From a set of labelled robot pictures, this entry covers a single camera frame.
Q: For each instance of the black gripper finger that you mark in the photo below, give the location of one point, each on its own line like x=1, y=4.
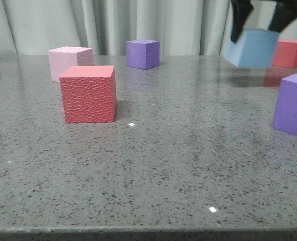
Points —
x=241, y=9
x=285, y=13

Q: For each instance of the light blue foam cube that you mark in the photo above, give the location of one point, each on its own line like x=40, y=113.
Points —
x=254, y=48

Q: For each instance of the orange-red smooth foam cube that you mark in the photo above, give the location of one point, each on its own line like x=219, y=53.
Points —
x=286, y=53

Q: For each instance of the large purple foam cube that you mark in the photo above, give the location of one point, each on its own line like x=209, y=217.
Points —
x=285, y=116

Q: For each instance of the red textured foam cube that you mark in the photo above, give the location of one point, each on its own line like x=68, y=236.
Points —
x=89, y=94

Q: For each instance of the pink foam cube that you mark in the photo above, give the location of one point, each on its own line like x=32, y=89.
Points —
x=60, y=59

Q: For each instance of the grey curtain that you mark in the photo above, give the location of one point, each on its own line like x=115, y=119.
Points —
x=182, y=27

